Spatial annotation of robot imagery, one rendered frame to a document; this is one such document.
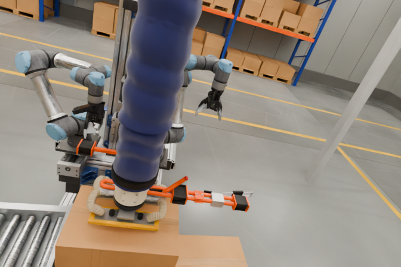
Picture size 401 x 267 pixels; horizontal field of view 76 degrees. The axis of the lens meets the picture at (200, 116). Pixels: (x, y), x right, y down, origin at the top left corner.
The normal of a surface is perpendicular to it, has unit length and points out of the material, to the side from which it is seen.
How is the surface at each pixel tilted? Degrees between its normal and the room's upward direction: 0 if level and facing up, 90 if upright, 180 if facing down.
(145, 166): 77
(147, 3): 101
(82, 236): 0
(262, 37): 90
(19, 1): 90
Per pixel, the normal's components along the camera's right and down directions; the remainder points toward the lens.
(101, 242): 0.27, -0.85
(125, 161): -0.47, 0.02
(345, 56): 0.06, 0.48
